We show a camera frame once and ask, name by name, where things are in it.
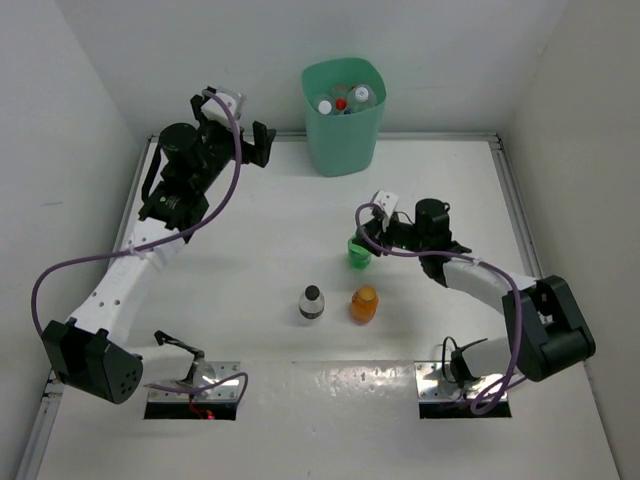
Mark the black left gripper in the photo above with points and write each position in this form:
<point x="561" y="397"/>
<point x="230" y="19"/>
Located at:
<point x="256" y="153"/>

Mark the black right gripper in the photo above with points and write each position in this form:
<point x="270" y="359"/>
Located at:
<point x="373" y="231"/>

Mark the green soda bottle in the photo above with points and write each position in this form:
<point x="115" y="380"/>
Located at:
<point x="358" y="257"/>

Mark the orange juice bottle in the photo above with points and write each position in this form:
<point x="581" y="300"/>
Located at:
<point x="364" y="304"/>

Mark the black-cap black-label bottle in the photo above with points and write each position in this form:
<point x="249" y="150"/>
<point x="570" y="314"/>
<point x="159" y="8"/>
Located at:
<point x="311" y="304"/>

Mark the Aquafina bottle white cap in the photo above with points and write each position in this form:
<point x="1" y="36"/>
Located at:
<point x="325" y="105"/>

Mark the small red-cap cola bottle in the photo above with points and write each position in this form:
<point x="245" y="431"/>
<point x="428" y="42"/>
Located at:
<point x="339" y="93"/>

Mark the clear bottle colourful label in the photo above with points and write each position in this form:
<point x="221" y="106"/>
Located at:
<point x="361" y="98"/>

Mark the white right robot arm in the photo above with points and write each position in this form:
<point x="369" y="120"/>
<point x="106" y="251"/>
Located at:
<point x="546" y="331"/>

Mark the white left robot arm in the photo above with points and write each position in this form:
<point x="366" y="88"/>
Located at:
<point x="89" y="350"/>

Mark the green plastic bin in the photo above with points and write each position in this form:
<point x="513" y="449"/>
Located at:
<point x="342" y="144"/>

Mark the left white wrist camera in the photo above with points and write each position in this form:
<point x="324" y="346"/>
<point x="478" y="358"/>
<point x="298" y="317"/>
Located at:
<point x="219" y="100"/>

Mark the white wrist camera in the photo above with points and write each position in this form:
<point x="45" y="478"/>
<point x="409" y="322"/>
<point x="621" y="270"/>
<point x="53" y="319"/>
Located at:
<point x="386" y="202"/>
<point x="219" y="100"/>

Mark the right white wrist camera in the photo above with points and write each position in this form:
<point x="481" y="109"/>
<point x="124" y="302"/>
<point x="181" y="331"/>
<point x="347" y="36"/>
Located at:
<point x="386" y="202"/>

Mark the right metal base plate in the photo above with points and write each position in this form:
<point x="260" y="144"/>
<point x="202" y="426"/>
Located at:
<point x="433" y="388"/>

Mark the metal base plate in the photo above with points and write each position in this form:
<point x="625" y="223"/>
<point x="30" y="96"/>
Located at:
<point x="433" y="388"/>
<point x="213" y="382"/>

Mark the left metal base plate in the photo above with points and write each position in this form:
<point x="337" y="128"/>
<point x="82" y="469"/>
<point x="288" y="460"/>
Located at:
<point x="213" y="382"/>

